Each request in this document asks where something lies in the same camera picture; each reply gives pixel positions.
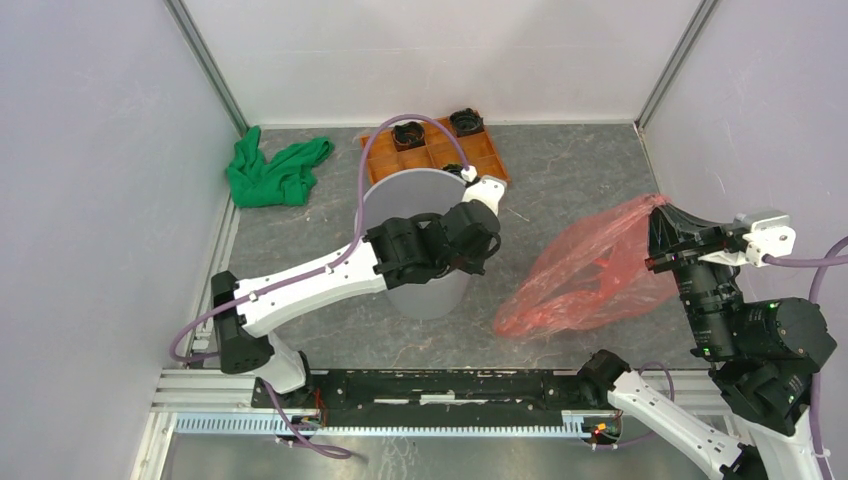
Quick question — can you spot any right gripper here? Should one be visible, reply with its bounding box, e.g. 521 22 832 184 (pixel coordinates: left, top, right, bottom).
641 190 738 352

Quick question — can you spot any orange compartment tray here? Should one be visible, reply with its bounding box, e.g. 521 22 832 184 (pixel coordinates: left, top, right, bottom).
360 113 512 184

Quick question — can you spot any red plastic trash bag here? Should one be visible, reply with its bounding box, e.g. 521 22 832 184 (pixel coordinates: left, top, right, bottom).
493 194 677 338

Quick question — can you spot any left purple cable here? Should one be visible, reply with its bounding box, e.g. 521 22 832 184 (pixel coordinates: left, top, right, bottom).
168 113 475 364

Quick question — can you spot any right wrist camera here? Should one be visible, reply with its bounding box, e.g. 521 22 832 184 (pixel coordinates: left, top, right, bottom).
713 210 797 267

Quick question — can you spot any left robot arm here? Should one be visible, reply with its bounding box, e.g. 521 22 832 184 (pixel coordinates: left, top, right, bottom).
213 200 501 408

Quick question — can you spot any green cloth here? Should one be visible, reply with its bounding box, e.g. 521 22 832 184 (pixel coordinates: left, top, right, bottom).
225 126 335 209

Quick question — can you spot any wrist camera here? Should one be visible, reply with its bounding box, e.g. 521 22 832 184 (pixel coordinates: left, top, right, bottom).
713 210 797 267
460 166 507 216

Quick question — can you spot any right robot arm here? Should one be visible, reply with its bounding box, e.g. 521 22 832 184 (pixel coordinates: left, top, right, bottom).
577 204 837 479

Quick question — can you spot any rolled black belt left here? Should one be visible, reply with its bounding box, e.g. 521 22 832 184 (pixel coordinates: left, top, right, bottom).
391 121 426 152

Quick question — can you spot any rolled black belt right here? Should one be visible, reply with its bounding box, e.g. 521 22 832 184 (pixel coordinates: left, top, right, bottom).
448 108 485 138

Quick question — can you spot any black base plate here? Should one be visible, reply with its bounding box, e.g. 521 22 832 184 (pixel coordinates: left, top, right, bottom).
251 369 609 428

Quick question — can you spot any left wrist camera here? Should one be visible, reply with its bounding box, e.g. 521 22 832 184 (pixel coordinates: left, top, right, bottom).
460 166 507 216

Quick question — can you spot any rolled black belt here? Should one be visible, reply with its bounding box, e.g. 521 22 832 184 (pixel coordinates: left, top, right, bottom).
391 121 426 152
448 108 485 138

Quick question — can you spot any grey trash bin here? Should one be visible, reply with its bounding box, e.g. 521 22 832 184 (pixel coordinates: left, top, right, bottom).
362 168 470 320

